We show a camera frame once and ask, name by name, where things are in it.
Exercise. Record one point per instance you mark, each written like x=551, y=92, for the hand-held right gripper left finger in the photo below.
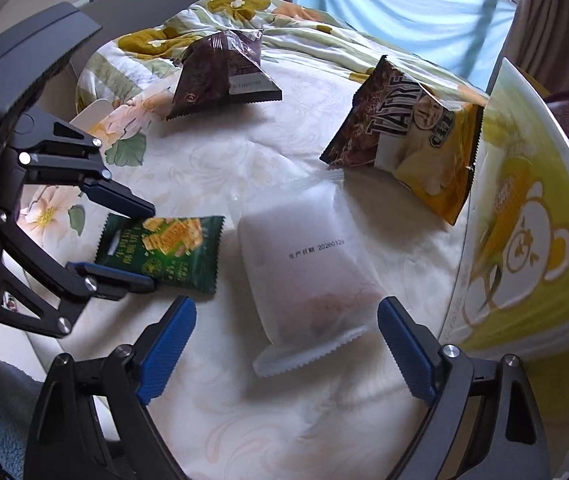
x=169, y=350

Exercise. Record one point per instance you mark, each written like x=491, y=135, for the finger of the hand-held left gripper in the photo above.
x=119, y=200
x=114, y=282

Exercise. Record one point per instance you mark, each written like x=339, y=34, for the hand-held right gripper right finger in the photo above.
x=407, y=350

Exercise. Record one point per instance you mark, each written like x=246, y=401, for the dark green snack packet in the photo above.
x=179, y=245

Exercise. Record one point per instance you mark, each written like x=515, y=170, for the white frosted snack packet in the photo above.
x=304, y=270

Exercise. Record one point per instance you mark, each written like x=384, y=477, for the yellow-green cardboard box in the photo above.
x=529, y=210

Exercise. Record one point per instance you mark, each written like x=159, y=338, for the floral print cloth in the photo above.
x=124, y=125

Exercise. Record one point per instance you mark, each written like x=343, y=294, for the grey headboard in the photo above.
x=129, y=15

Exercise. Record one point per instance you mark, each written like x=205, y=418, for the dark brown snack packet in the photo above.
x=214, y=75

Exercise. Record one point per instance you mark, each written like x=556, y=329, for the brown and yellow chip bag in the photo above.
x=414, y=160

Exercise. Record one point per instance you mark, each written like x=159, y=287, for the floral blanket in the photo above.
x=314, y=40

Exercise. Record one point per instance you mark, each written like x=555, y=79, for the blue window curtain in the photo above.
x=414, y=15

